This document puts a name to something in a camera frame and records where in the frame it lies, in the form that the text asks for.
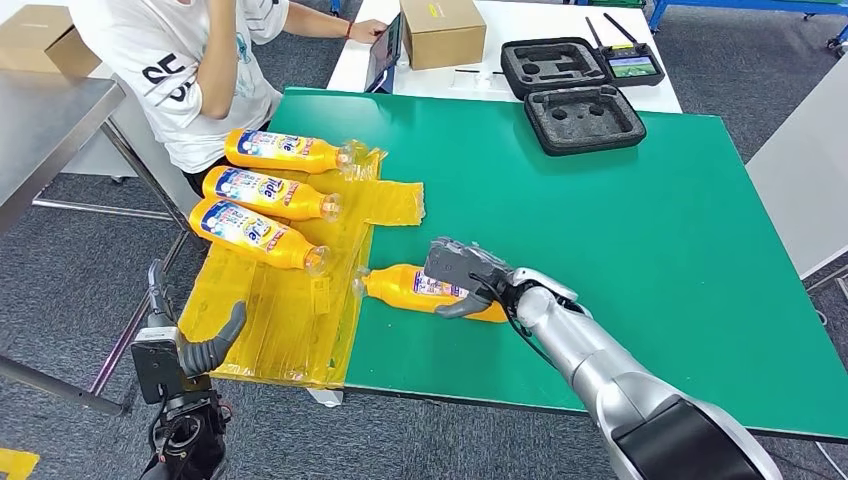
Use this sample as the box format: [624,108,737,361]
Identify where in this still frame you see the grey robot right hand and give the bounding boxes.
[422,237,517,321]

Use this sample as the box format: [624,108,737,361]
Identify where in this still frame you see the person's left hand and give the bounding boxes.
[349,18,389,46]

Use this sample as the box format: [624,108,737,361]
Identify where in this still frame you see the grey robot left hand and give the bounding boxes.
[146,259,248,380]

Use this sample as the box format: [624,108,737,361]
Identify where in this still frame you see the orange detergent bottle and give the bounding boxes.
[188,198,331,278]
[201,165,344,223]
[223,127,359,176]
[352,263,510,325]

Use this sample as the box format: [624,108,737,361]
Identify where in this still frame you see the dark tablet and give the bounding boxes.
[364,11,405,94]

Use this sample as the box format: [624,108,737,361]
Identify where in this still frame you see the cardboard box with yellow sticker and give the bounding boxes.
[399,0,488,71]

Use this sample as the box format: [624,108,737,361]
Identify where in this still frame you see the yellow plastic-wrapped mat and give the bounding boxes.
[177,139,427,390]

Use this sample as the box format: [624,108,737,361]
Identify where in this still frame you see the clear plastic packet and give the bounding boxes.
[450,67,507,91]

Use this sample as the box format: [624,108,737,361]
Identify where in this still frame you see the white table foot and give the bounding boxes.
[305,388,346,409]

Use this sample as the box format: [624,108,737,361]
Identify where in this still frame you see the black foam-lined case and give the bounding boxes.
[499,36,648,158]

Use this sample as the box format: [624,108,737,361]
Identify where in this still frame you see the yellow floor marker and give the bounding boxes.
[0,448,41,480]

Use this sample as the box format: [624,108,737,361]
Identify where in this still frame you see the person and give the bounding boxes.
[66,0,389,195]

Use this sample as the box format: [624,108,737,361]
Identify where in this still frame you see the black remote controller with screen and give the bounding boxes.
[584,11,666,88]

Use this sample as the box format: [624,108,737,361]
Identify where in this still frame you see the steel table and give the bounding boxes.
[0,69,197,419]

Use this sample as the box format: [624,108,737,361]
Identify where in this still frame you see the plain cardboard box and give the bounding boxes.
[0,4,104,77]

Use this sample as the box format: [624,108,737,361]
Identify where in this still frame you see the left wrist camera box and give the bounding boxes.
[130,325,188,405]

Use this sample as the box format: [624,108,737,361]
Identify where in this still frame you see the blue cart frame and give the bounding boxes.
[649,0,848,54]

